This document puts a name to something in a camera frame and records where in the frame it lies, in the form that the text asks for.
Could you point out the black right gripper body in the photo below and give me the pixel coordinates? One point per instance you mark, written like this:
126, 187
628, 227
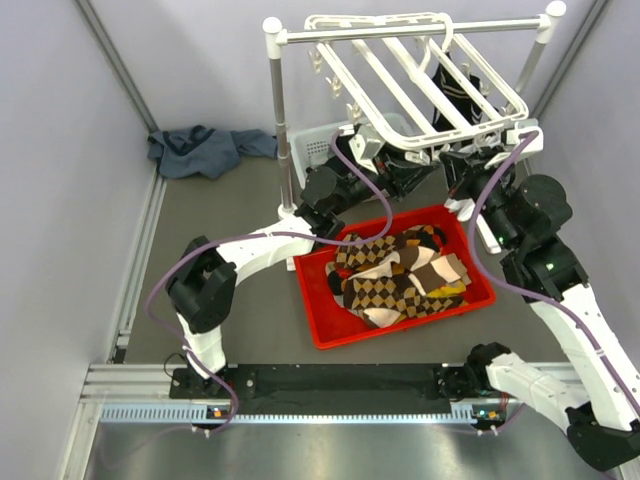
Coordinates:
469, 183

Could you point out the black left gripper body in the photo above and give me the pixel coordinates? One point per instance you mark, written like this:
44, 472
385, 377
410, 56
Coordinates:
388, 172

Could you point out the white clip hanger frame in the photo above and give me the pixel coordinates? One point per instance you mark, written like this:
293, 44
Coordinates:
418, 42

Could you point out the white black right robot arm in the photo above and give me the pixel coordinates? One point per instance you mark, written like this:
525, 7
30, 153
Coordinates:
601, 419

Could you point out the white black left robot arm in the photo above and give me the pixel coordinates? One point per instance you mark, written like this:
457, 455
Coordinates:
202, 289

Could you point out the black sock white stripes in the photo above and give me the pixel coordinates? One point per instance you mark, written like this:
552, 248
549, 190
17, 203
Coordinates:
468, 108

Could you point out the white plastic laundry basket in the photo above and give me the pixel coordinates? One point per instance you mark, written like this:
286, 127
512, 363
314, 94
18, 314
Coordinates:
310, 147

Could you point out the brown yellow argyle sock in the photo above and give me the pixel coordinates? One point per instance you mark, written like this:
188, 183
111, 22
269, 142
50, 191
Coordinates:
387, 301

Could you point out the white metal drying rack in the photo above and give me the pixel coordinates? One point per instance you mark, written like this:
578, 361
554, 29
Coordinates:
276, 38

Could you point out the blue crumpled cloth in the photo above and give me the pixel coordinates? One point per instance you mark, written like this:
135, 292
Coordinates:
204, 151

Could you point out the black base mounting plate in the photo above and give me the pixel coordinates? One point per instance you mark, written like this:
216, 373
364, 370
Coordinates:
431, 381

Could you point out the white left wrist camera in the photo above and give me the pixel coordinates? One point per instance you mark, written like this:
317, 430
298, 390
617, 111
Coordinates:
366, 143

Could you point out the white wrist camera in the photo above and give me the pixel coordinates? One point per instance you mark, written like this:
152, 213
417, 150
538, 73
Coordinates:
514, 137
366, 143

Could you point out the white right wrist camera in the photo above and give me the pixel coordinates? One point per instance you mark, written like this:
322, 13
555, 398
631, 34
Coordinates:
514, 137

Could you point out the aluminium frame rail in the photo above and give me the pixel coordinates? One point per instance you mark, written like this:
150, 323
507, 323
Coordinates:
173, 394

